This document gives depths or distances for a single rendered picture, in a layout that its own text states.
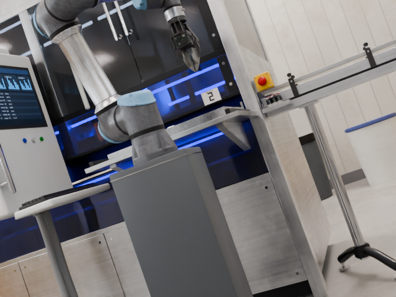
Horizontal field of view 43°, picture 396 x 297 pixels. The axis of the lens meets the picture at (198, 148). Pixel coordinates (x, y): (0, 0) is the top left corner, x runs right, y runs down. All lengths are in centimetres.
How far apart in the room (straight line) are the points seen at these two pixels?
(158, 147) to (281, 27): 481
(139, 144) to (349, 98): 477
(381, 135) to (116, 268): 325
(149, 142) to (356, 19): 496
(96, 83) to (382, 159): 386
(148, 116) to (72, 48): 36
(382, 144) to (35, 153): 357
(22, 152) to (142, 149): 95
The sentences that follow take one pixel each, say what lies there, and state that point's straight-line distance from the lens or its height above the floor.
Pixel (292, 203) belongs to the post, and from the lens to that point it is 232.
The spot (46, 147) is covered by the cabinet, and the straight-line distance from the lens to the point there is 255.
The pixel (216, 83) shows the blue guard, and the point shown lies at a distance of 236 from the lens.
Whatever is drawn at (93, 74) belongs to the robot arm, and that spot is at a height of 113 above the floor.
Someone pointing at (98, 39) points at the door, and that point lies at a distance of 262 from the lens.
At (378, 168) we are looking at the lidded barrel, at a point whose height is 16.
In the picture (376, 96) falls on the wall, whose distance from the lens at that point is 621.
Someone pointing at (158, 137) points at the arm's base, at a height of 85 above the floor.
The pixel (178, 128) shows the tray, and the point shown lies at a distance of 202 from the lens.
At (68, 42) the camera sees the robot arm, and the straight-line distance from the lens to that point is 175.
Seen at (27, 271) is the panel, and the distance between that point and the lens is 294.
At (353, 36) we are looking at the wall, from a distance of 627.
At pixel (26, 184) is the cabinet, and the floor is 91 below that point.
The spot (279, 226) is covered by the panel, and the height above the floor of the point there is 35.
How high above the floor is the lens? 71
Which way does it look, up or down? 3 degrees up
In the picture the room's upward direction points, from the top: 20 degrees counter-clockwise
